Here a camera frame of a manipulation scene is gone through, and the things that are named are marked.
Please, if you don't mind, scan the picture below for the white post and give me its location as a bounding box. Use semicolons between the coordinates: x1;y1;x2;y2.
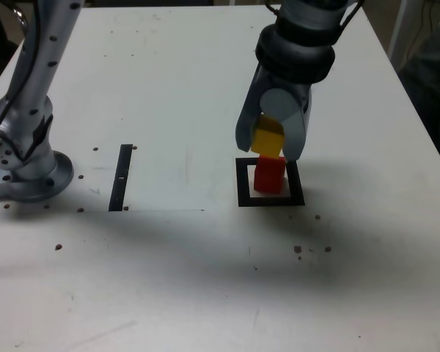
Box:
387;0;408;65

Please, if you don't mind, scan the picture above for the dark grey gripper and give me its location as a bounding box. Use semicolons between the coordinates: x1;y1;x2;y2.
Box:
235;67;314;162

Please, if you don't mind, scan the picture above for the black tape square outline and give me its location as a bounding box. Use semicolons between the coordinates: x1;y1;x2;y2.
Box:
235;156;306;208

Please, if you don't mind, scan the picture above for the red cube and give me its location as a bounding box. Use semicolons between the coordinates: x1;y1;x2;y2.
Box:
253;155;288;194

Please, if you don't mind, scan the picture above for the black tape strip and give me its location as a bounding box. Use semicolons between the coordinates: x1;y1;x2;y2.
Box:
108;144;133;213

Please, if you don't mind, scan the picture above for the chrome chair tube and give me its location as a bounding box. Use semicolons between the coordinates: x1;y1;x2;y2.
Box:
10;6;31;29

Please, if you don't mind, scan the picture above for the black cable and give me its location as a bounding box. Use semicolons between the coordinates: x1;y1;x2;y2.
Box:
0;0;364;147

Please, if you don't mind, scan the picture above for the yellow cube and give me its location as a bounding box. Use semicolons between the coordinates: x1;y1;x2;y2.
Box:
250;114;286;158

